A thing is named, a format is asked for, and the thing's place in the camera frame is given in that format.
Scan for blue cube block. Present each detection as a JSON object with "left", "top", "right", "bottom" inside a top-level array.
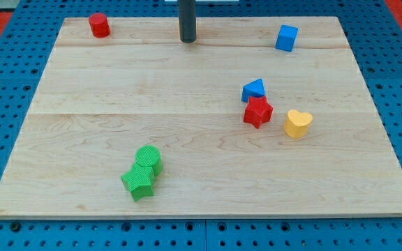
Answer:
[{"left": 275, "top": 25, "right": 299, "bottom": 52}]

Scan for green circle block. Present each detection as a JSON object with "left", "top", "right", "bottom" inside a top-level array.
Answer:
[{"left": 135, "top": 145, "right": 163, "bottom": 176}]

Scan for blue triangle block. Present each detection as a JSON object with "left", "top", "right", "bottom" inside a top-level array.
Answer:
[{"left": 241, "top": 79, "right": 266, "bottom": 102}]

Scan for red star block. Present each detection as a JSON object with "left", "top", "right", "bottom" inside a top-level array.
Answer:
[{"left": 244, "top": 96, "right": 274, "bottom": 129}]

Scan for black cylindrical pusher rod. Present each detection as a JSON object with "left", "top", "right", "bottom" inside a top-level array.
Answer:
[{"left": 177, "top": 0, "right": 197, "bottom": 43}]

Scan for green star block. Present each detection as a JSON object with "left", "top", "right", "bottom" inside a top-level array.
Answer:
[{"left": 121, "top": 163, "right": 156, "bottom": 201}]

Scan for yellow heart block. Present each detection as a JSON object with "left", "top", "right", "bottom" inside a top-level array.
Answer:
[{"left": 283, "top": 109, "right": 313, "bottom": 139}]

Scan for red cylinder block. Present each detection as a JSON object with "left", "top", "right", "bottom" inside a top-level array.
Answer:
[{"left": 89, "top": 13, "right": 111, "bottom": 38}]

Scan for light wooden board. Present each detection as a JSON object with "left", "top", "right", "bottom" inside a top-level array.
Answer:
[{"left": 0, "top": 16, "right": 402, "bottom": 220}]

